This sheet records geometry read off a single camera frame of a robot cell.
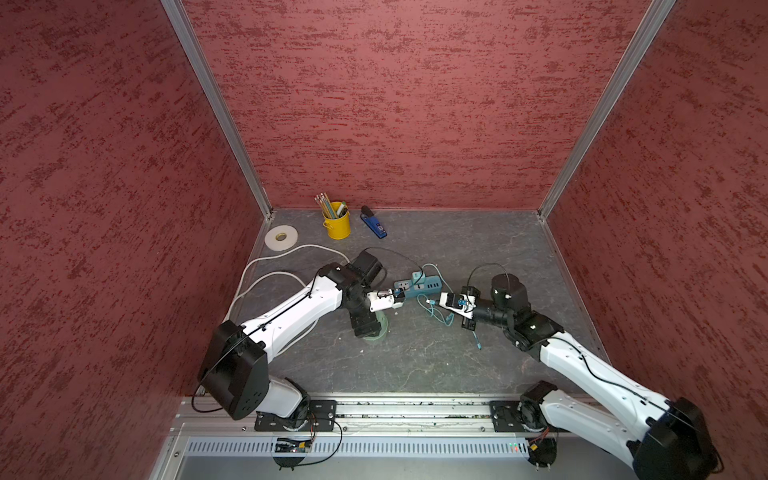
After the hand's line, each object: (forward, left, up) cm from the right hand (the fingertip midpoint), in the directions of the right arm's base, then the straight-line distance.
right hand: (439, 303), depth 77 cm
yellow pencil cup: (+36, +32, -9) cm, 49 cm away
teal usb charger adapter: (+14, +4, -9) cm, 17 cm away
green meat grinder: (-3, +15, -3) cm, 16 cm away
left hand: (-2, +20, -6) cm, 21 cm away
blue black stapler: (+42, +20, -13) cm, 48 cm away
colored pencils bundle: (+39, +35, -1) cm, 53 cm away
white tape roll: (+37, +55, -15) cm, 68 cm away
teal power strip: (+12, +6, -13) cm, 19 cm away
